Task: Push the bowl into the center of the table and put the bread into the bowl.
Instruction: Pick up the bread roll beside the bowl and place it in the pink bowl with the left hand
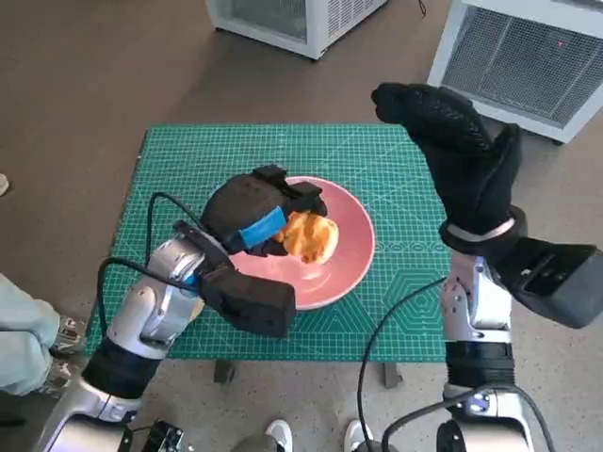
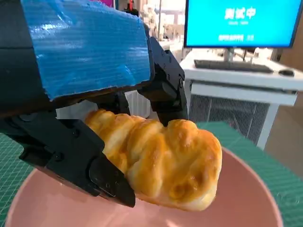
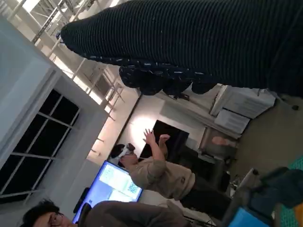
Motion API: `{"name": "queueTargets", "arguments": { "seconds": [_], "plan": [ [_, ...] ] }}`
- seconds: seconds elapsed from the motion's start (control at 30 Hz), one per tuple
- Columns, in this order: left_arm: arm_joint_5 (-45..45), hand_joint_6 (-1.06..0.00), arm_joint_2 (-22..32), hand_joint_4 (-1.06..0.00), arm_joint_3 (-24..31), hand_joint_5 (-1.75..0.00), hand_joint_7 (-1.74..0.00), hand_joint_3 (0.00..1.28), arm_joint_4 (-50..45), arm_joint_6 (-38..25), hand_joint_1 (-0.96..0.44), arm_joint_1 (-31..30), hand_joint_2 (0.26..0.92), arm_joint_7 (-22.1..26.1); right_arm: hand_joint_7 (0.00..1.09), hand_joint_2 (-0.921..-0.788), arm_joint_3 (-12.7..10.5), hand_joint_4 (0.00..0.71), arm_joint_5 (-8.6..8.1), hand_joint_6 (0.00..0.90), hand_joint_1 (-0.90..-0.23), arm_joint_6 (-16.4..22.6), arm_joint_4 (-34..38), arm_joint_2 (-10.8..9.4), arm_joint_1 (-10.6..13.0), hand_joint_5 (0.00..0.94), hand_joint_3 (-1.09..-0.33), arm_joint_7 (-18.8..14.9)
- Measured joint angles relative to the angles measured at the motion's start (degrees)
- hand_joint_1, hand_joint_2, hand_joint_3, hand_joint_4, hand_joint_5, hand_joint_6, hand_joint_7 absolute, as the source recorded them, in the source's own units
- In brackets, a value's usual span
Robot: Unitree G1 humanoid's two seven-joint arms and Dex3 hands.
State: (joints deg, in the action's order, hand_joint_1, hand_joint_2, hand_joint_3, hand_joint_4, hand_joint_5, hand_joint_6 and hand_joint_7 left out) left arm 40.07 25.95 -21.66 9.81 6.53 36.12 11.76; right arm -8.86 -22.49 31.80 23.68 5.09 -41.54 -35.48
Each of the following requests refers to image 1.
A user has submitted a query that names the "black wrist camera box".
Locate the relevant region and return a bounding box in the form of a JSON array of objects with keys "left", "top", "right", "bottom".
[
  {"left": 195, "top": 249, "right": 298, "bottom": 340},
  {"left": 489, "top": 236, "right": 603, "bottom": 330}
]

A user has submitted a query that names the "black electronic box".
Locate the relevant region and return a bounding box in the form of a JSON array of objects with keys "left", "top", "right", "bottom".
[{"left": 148, "top": 420, "right": 186, "bottom": 452}]

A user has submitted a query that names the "green cutting mat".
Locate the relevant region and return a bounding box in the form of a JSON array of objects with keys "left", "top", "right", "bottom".
[{"left": 84, "top": 123, "right": 451, "bottom": 363}]

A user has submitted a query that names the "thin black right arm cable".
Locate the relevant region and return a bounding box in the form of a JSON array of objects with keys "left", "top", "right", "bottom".
[{"left": 356, "top": 276, "right": 448, "bottom": 452}]

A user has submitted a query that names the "right robot hand, black glove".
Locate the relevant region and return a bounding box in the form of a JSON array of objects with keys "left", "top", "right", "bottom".
[{"left": 370, "top": 82, "right": 523, "bottom": 235}]

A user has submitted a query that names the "person's grey shoe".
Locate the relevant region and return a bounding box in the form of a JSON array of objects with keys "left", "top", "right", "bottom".
[{"left": 46, "top": 317, "right": 90, "bottom": 395}]

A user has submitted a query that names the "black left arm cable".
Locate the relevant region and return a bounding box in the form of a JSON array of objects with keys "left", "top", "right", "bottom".
[
  {"left": 147, "top": 190, "right": 227, "bottom": 253},
  {"left": 96, "top": 256, "right": 199, "bottom": 340}
]

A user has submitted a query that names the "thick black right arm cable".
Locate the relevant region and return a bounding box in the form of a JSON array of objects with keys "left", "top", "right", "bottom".
[{"left": 380, "top": 381, "right": 557, "bottom": 452}]

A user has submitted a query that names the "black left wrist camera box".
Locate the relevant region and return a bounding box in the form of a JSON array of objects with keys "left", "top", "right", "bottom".
[{"left": 195, "top": 249, "right": 298, "bottom": 340}]

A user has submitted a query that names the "black left robot hand, blue tape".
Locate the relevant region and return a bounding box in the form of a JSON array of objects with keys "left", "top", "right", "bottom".
[{"left": 201, "top": 164, "right": 330, "bottom": 258}]

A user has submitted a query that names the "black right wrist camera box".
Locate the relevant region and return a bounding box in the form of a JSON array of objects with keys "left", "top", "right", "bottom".
[{"left": 489, "top": 236, "right": 603, "bottom": 330}]

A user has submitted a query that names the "white mesh cabinet, red light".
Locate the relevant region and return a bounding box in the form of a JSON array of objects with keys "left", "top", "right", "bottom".
[{"left": 426, "top": 0, "right": 603, "bottom": 146}]

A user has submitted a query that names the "pink bowl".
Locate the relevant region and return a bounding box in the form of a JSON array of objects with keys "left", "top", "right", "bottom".
[{"left": 226, "top": 176, "right": 377, "bottom": 312}]

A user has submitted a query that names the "long striped toy bread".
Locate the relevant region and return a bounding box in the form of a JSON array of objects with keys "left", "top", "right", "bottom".
[{"left": 275, "top": 210, "right": 340, "bottom": 266}]

